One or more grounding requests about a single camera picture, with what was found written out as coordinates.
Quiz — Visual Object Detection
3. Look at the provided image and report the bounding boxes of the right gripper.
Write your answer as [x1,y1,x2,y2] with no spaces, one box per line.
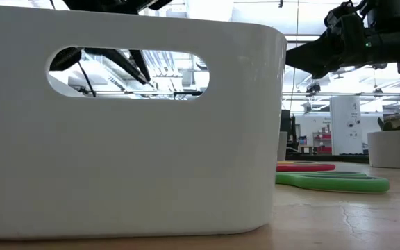
[285,0,400,80]

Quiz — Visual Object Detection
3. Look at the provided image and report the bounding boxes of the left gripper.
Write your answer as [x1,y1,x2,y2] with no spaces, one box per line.
[62,0,173,83]

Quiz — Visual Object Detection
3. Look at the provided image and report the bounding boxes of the black paintbrush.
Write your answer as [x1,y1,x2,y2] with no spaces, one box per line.
[83,47,155,88]

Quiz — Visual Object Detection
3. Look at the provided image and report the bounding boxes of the white plastic bin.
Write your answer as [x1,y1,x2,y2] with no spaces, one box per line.
[0,5,288,240]

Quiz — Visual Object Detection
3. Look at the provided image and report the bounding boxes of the yellow-handled scissors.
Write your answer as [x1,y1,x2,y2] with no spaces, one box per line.
[276,160,316,165]

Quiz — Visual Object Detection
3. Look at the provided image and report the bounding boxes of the red-handled scissors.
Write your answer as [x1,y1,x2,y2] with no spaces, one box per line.
[276,162,336,173]

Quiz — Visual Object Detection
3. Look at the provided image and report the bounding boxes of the green-handled scissors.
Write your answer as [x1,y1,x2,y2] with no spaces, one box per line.
[275,170,391,194]

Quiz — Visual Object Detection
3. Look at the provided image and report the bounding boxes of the grey horizontal pipe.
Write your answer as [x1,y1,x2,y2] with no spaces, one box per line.
[80,90,400,98]

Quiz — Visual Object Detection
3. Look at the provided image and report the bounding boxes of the white round pillar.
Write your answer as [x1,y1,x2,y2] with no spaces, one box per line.
[329,96,364,156]

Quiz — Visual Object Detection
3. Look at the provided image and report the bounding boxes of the black monitor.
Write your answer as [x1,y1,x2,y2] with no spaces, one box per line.
[280,109,297,151]

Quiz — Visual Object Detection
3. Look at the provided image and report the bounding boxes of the red shelf unit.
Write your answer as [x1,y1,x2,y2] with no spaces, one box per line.
[312,131,333,155]

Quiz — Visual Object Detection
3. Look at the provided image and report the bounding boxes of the grey plastic bin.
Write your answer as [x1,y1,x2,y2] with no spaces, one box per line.
[278,131,289,163]

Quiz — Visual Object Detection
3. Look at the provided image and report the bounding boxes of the white potted plant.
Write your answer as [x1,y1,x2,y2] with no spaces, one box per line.
[367,117,400,169]

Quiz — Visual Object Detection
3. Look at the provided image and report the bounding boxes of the thin hanging cable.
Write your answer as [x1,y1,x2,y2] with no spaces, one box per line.
[290,0,300,113]

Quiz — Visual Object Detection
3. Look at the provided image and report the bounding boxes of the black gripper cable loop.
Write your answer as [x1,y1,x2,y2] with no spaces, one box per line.
[76,61,97,99]

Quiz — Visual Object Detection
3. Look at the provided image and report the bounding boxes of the black metal rig frame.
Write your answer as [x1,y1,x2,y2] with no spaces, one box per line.
[285,152,371,165]

